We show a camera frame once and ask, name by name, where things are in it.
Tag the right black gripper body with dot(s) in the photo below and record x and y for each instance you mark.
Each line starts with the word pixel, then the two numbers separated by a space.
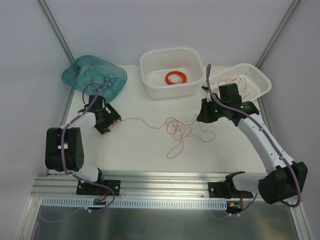
pixel 203 114

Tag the ball of wires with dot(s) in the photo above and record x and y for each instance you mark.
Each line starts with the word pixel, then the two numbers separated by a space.
pixel 177 130

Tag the right aluminium frame post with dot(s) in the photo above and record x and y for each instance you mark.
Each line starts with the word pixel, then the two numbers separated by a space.
pixel 278 64

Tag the white perforated plastic basket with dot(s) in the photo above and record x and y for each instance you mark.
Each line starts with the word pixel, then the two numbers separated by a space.
pixel 251 82

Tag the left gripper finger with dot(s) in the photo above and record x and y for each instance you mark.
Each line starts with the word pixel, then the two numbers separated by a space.
pixel 112 115
pixel 103 127

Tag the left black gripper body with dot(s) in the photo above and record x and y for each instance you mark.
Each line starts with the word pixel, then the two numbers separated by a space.
pixel 107 121

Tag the left aluminium frame post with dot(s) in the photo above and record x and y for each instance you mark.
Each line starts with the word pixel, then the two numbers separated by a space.
pixel 43 105

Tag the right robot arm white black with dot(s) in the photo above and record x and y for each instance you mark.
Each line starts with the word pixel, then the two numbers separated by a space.
pixel 284 178

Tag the white slotted cable duct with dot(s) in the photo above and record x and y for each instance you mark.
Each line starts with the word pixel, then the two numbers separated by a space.
pixel 219 205

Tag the aluminium frame post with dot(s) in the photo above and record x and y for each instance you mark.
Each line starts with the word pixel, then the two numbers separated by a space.
pixel 43 105
pixel 278 64

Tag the teal transparent plastic bin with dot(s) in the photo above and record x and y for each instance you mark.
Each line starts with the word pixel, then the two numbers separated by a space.
pixel 89 74

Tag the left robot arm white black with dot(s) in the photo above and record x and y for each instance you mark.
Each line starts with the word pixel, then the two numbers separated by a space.
pixel 73 148

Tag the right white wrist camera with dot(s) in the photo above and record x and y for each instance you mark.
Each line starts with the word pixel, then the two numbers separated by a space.
pixel 208 94

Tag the aluminium mounting rail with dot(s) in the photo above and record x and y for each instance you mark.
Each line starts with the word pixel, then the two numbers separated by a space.
pixel 135 184

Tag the white solid plastic tub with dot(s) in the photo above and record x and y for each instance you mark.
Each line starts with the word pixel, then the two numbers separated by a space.
pixel 171 73

